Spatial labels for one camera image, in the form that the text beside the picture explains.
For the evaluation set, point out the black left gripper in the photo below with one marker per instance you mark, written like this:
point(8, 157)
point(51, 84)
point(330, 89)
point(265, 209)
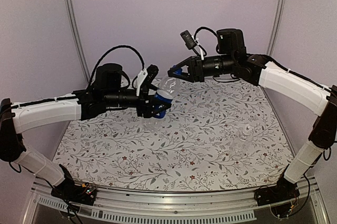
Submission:
point(147, 110)

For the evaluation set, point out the aluminium front rail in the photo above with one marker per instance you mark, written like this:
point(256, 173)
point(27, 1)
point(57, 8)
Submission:
point(117, 205)

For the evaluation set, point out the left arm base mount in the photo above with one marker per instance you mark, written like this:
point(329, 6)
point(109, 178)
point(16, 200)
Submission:
point(69, 191)

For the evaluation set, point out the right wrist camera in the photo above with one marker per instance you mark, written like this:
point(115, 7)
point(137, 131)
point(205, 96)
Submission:
point(193, 44)

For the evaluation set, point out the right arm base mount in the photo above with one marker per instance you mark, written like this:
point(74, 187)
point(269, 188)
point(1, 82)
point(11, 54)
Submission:
point(282, 191)

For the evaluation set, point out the floral patterned table mat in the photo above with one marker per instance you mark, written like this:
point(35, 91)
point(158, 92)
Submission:
point(190, 151)

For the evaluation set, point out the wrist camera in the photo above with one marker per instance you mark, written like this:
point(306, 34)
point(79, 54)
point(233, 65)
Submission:
point(144, 79)
point(193, 44)

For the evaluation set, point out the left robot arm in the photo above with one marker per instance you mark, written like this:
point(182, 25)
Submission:
point(106, 93)

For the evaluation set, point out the right aluminium corner post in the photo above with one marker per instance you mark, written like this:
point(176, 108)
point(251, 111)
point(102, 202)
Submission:
point(276, 26)

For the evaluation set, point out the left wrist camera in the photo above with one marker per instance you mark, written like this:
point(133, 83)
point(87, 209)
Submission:
point(144, 79)

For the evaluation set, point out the blue bottle cap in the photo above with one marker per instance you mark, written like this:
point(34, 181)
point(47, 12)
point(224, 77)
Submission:
point(177, 72)

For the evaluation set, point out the aluminium corner post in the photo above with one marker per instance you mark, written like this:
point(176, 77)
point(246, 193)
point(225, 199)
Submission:
point(77, 39)
point(276, 26)

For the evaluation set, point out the Pepsi bottle blue label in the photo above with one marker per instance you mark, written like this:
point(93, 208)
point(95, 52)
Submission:
point(167, 90)

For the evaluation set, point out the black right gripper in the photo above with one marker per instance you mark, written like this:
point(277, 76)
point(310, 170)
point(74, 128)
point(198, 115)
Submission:
point(194, 64)

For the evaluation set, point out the left aluminium corner post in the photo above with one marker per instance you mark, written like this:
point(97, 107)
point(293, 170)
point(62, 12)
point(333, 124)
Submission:
point(77, 39)

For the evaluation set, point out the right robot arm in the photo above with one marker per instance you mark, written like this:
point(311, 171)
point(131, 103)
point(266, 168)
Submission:
point(264, 71)

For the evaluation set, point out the clear empty plastic bottle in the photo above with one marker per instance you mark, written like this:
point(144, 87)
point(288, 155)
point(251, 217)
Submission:
point(241, 142)

